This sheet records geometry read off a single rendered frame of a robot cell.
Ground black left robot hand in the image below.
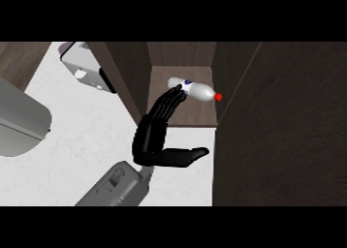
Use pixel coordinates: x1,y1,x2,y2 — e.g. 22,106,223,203
130,83,210,169

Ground white water bottle red cap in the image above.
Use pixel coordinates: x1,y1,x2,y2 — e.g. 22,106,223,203
166,77,225,103

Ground dark wooden cabinet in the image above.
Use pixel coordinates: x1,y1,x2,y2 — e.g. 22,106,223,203
87,41,263,129

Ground dark wooden cabinet door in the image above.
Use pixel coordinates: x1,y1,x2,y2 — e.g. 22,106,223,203
210,41,347,207

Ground pale grey boxy appliance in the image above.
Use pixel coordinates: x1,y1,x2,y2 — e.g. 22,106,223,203
58,41,118,95

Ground large grey rounded appliance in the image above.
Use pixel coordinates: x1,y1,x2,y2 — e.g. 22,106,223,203
0,71,55,159

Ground brown wooden panel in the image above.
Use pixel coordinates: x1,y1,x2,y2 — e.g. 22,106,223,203
0,41,53,92

